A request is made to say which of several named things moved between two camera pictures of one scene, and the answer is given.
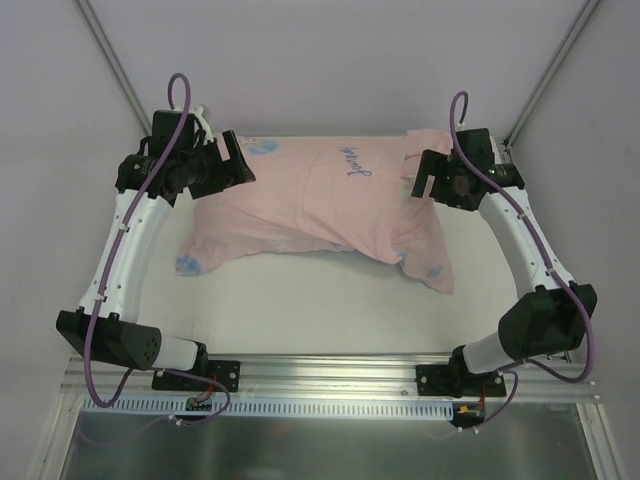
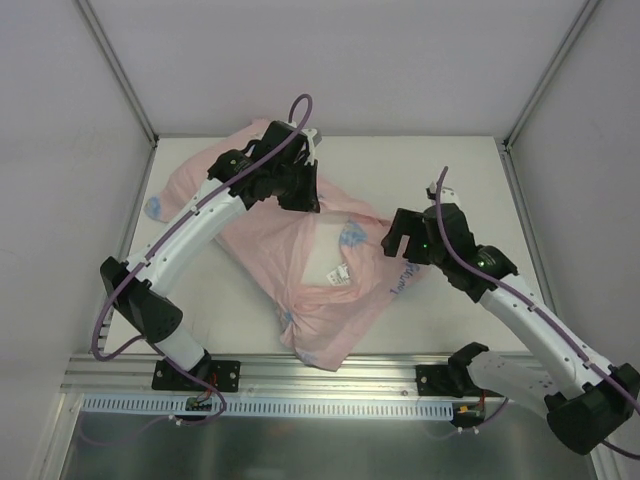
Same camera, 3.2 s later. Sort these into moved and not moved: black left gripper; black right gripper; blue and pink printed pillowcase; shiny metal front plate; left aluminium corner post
Moved: black left gripper; blue and pink printed pillowcase; black right gripper
Not moved: shiny metal front plate; left aluminium corner post
